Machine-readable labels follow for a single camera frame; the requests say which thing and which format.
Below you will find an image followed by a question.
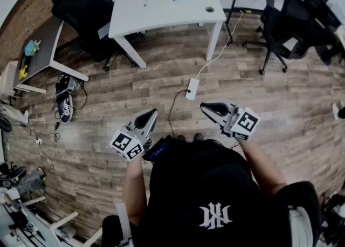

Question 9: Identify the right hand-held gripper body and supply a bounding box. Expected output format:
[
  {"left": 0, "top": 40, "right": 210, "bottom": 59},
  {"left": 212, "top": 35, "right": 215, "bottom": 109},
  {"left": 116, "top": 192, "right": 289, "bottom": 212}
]
[{"left": 220, "top": 104, "right": 261, "bottom": 142}]

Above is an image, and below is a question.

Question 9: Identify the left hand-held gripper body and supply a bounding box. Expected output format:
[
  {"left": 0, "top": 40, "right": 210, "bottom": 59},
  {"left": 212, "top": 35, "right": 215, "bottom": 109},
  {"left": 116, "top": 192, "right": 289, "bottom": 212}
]
[{"left": 109, "top": 125, "right": 154, "bottom": 162}]

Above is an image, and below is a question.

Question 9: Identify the person's left forearm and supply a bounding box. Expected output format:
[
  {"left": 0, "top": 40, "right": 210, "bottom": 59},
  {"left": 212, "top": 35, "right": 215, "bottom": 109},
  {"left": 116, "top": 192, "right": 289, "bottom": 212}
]
[{"left": 122, "top": 156, "right": 149, "bottom": 227}]

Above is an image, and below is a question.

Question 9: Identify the person's right forearm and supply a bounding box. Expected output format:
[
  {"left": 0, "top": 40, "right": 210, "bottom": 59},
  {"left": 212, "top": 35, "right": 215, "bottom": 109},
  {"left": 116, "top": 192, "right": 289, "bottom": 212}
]
[{"left": 237, "top": 138, "right": 288, "bottom": 196}]

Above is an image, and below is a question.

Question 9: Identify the white desk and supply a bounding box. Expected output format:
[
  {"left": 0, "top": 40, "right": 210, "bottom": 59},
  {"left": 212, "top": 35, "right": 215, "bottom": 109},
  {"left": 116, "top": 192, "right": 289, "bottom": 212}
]
[{"left": 107, "top": 0, "right": 227, "bottom": 70}]

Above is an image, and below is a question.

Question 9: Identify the black mesh office chair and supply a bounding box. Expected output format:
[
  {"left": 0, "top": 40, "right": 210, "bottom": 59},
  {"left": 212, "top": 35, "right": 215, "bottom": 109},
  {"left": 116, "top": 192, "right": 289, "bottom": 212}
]
[
  {"left": 302, "top": 0, "right": 345, "bottom": 66},
  {"left": 241, "top": 0, "right": 320, "bottom": 76}
]

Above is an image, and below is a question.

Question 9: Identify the grey side desk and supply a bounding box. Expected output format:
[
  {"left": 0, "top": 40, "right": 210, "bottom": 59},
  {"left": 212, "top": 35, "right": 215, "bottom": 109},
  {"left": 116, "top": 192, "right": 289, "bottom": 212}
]
[{"left": 13, "top": 15, "right": 89, "bottom": 94}]

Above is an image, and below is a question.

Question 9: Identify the black high-back office chair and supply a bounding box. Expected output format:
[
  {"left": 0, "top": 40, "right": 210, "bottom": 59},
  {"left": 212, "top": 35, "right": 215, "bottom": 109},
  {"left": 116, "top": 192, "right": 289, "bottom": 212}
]
[{"left": 50, "top": 0, "right": 136, "bottom": 72}]

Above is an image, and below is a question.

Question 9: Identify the black blue waist pack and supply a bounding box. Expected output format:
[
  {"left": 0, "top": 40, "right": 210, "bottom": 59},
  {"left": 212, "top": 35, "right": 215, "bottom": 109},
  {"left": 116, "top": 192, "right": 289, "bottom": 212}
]
[{"left": 142, "top": 134, "right": 173, "bottom": 162}]

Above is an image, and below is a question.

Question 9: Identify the white power strip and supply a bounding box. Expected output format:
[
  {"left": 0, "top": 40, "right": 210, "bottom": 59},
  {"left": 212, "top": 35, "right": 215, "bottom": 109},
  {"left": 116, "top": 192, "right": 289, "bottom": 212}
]
[{"left": 185, "top": 78, "right": 201, "bottom": 101}]

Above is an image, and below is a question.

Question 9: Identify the navy white sneaker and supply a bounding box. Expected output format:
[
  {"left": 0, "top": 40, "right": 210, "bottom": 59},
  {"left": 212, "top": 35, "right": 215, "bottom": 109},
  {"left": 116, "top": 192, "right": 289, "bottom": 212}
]
[{"left": 56, "top": 91, "right": 74, "bottom": 124}]

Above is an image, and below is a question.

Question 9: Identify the person's black t-shirt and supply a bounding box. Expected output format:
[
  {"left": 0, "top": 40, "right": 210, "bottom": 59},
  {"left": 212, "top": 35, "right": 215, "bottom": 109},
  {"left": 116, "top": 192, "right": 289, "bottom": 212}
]
[{"left": 101, "top": 138, "right": 323, "bottom": 247}]

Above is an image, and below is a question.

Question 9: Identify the grey computer case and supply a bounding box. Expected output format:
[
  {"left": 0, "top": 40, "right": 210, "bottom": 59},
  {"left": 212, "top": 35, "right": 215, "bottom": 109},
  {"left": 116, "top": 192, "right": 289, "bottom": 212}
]
[{"left": 97, "top": 21, "right": 112, "bottom": 40}]

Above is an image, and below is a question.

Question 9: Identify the cluttered white table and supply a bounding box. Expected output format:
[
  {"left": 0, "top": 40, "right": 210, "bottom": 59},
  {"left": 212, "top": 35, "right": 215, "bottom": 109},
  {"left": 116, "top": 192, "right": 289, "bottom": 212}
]
[{"left": 0, "top": 194, "right": 103, "bottom": 247}]

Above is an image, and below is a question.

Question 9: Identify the yellow black toy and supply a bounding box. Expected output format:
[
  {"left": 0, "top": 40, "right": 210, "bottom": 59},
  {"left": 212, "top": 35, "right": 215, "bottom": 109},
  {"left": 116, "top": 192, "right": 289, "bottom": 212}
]
[{"left": 18, "top": 57, "right": 30, "bottom": 80}]

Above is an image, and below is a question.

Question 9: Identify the blue plush toy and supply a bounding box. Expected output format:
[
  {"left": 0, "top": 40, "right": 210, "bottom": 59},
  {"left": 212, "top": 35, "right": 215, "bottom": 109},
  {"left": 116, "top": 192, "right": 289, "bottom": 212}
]
[{"left": 24, "top": 39, "right": 42, "bottom": 58}]

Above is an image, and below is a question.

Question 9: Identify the white woven basket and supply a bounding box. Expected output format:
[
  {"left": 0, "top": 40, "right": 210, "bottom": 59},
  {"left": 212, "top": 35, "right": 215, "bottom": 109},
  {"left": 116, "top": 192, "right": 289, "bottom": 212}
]
[{"left": 0, "top": 60, "right": 19, "bottom": 97}]

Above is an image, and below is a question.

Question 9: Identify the black power cable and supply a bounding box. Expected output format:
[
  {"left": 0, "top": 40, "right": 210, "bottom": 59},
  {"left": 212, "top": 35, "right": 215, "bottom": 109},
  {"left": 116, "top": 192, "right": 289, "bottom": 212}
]
[{"left": 168, "top": 88, "right": 191, "bottom": 139}]

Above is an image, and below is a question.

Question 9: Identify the white power cable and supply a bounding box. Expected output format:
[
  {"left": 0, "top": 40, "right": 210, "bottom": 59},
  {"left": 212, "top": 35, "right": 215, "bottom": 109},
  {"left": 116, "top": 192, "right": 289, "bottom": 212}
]
[{"left": 195, "top": 11, "right": 245, "bottom": 80}]

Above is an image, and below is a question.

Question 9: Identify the white shoulder strap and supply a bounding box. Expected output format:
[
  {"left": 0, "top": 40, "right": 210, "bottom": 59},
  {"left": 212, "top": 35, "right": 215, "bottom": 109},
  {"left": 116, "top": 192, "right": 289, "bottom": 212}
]
[
  {"left": 115, "top": 201, "right": 133, "bottom": 247},
  {"left": 287, "top": 205, "right": 314, "bottom": 247}
]

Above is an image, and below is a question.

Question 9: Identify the black device with cables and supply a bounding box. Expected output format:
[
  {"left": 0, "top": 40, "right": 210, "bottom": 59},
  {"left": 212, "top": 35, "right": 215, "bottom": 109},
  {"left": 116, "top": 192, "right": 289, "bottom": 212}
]
[{"left": 54, "top": 72, "right": 82, "bottom": 96}]

